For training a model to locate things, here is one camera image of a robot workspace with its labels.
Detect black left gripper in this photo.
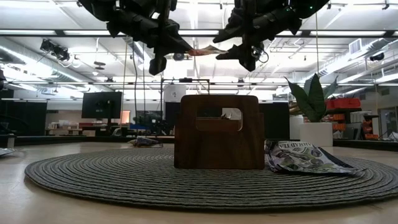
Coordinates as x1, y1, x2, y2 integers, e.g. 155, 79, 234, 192
107, 0, 193, 76

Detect dark cabinet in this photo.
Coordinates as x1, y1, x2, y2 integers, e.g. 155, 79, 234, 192
0, 88, 48, 138

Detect white panel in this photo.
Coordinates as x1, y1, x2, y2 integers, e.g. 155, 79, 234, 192
164, 84, 187, 103

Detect wooden tea organizer box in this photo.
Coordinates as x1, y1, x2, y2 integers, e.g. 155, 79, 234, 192
173, 94, 266, 170

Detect black cabinet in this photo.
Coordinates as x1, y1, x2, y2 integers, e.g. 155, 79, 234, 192
259, 101, 290, 140

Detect overhead LED light bar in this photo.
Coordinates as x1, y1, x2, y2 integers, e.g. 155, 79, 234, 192
0, 29, 398, 39

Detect black computer monitor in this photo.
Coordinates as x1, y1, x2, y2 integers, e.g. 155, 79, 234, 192
81, 91, 123, 134

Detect orange tea packet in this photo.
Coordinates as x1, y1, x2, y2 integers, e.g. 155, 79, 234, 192
187, 45, 229, 57

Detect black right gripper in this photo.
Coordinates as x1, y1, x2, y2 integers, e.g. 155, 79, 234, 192
213, 0, 302, 72

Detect white cylindrical bin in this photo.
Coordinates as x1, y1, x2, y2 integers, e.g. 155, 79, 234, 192
289, 115, 305, 141

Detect black ceiling camera with cable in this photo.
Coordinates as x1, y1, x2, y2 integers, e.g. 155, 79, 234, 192
253, 42, 270, 64

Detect hanging black cable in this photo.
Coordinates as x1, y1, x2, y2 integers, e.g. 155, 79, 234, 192
131, 37, 139, 125
314, 12, 320, 75

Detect white plant pot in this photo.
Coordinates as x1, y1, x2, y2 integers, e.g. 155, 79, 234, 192
298, 121, 334, 147

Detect red storage bins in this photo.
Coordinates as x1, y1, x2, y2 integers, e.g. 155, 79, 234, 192
325, 98, 362, 110

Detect black background frame stand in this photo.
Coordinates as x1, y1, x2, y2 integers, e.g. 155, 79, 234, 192
160, 78, 211, 138

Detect green potted plant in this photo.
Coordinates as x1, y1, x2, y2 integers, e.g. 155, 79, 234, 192
284, 73, 340, 124

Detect round grey woven placemat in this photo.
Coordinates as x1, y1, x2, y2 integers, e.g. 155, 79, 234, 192
24, 148, 398, 212

